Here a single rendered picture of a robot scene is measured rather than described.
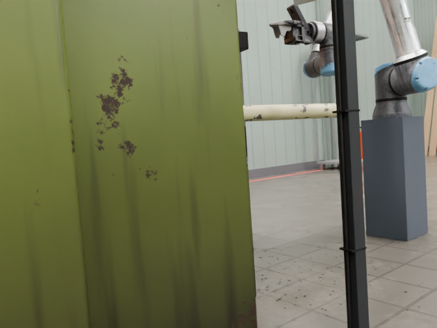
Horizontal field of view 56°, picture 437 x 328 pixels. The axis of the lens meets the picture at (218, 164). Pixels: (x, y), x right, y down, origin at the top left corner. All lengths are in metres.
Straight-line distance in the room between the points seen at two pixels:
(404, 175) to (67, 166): 1.70
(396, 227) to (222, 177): 1.36
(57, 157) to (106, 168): 0.15
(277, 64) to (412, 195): 4.13
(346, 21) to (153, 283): 0.77
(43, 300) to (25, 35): 0.45
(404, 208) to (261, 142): 3.70
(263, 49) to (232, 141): 4.92
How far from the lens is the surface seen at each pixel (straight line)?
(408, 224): 2.22
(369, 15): 8.24
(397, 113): 2.21
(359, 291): 1.15
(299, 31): 1.80
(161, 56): 0.96
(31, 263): 0.79
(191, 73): 0.99
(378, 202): 2.25
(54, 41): 0.80
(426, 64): 2.10
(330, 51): 1.89
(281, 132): 5.99
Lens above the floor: 0.55
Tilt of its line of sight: 3 degrees down
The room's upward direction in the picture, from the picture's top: 4 degrees counter-clockwise
